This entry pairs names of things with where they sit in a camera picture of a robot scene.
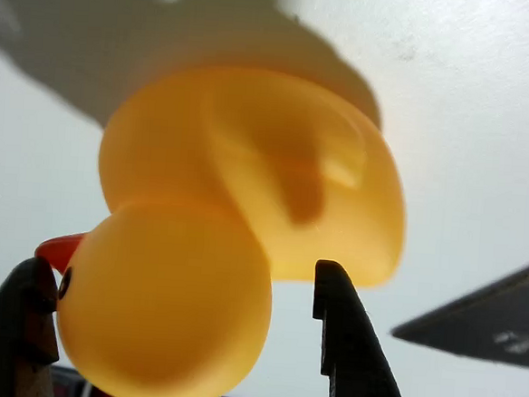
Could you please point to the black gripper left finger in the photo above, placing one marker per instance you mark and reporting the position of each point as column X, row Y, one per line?
column 6, row 326

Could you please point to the yellow rubber duck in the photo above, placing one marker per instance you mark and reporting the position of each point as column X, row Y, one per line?
column 202, row 180

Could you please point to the black square pad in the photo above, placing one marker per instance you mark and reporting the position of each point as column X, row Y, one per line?
column 487, row 327

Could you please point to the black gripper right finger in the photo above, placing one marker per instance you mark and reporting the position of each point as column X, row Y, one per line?
column 353, row 359

